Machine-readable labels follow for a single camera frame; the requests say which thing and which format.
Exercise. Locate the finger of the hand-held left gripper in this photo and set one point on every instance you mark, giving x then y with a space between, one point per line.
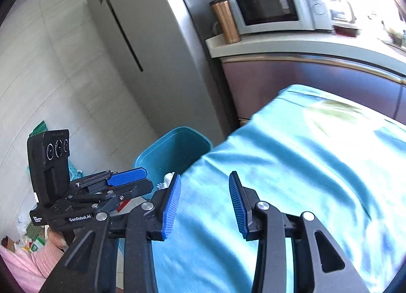
139 186
127 176

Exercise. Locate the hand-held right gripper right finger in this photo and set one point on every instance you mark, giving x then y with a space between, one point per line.
236 207

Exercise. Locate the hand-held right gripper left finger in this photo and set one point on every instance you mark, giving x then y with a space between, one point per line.
171 207

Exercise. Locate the white plastic bag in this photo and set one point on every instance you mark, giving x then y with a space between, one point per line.
165 179

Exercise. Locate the blue plastic trash bin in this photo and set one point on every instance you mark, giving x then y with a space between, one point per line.
177 150

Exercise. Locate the person's left forearm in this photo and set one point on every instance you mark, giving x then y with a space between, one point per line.
28 261

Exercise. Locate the blue textured cloth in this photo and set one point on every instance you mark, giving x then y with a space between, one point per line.
75 171

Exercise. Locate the green plastic bag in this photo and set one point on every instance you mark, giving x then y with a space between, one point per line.
38 128

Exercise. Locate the green printed bag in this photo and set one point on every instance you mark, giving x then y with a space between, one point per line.
35 232

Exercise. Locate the teal blanket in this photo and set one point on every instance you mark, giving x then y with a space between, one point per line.
301 153

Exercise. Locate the kitchen counter cabinet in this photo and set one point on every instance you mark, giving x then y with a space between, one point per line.
269 71

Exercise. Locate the grey refrigerator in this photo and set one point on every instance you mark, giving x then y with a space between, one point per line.
152 26

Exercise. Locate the copper canister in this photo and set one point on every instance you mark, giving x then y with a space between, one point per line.
226 23

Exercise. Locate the white microwave oven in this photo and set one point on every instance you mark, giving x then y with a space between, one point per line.
269 4

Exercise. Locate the dark tray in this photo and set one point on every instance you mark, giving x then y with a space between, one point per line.
346 30

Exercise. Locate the glass kettle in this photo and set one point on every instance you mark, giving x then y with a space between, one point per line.
341 7

